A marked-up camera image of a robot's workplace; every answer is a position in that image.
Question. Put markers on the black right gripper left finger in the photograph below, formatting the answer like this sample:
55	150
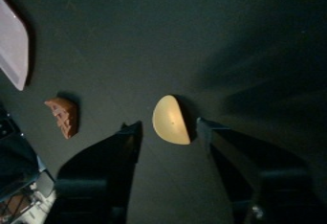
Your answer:
100	170

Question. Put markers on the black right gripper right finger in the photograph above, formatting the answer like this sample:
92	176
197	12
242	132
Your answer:
263	176

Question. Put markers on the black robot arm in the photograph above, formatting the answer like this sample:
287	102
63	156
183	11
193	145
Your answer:
19	167

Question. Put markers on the yellow toy chip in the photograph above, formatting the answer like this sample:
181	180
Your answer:
169	122

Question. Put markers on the brown toy waffle piece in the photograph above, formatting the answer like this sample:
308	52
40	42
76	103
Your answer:
64	116

